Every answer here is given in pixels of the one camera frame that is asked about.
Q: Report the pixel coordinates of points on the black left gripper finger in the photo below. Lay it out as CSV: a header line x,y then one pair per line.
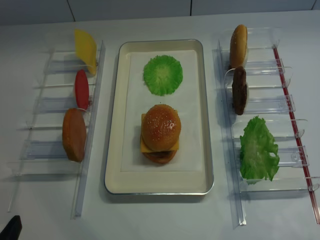
x,y
13,229

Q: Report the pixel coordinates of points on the sesame burger top bun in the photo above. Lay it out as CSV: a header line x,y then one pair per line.
x,y
162,125

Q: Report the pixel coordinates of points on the red tomato slice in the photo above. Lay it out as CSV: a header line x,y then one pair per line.
x,y
81,90

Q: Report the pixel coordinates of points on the burger meat patty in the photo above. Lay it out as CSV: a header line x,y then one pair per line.
x,y
161,154

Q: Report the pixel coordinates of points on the yellow cheese slice in rack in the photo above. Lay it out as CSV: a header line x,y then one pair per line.
x,y
86,49

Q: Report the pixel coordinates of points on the round green lettuce piece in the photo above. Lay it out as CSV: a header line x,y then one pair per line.
x,y
162,75

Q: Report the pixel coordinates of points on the leafy green lettuce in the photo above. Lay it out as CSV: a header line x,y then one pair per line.
x,y
259,157

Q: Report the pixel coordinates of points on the brown meat patty in rack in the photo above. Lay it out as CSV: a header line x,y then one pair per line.
x,y
239,90

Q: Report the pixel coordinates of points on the clear acrylic left rack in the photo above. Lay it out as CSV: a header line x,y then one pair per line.
x,y
42,155

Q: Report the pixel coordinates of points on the clear acrylic rack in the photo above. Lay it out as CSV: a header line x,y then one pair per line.
x,y
42,155
268,97

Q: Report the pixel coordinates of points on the brown bun bottom slice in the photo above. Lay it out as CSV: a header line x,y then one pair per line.
x,y
74,135

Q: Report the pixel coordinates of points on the cream metal tray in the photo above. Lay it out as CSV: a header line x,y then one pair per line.
x,y
190,172

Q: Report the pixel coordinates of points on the burger bottom bun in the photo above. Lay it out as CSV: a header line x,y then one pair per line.
x,y
159,160

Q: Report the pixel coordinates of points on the clear acrylic right rack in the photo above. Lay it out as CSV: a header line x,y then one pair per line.
x,y
268,97

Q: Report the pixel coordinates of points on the tan bun in right rack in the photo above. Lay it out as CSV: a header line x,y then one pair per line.
x,y
238,53

